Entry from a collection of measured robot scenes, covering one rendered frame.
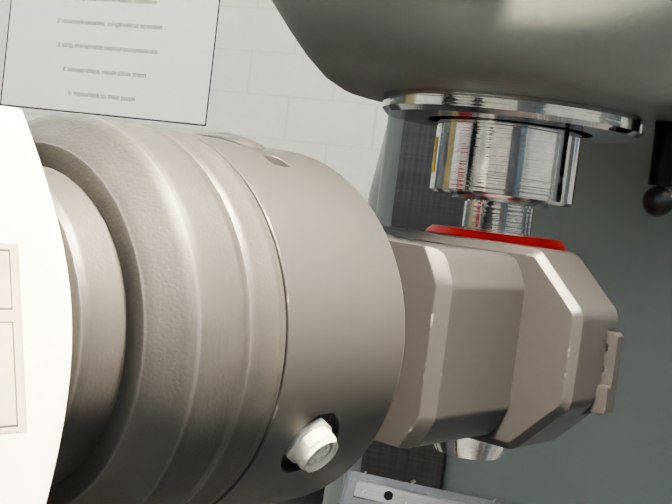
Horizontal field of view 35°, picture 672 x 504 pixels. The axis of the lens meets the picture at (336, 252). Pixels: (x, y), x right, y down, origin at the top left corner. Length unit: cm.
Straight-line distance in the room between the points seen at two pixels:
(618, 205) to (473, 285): 46
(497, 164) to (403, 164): 42
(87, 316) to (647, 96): 18
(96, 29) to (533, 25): 526
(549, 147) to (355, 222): 11
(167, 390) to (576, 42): 14
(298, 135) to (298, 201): 471
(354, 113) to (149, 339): 467
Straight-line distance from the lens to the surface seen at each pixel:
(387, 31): 29
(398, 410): 27
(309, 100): 494
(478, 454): 36
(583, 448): 74
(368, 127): 482
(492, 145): 34
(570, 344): 28
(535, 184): 34
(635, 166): 73
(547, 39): 28
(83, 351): 19
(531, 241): 34
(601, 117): 33
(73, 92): 554
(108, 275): 20
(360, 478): 77
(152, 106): 529
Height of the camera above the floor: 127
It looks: 3 degrees down
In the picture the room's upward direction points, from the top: 7 degrees clockwise
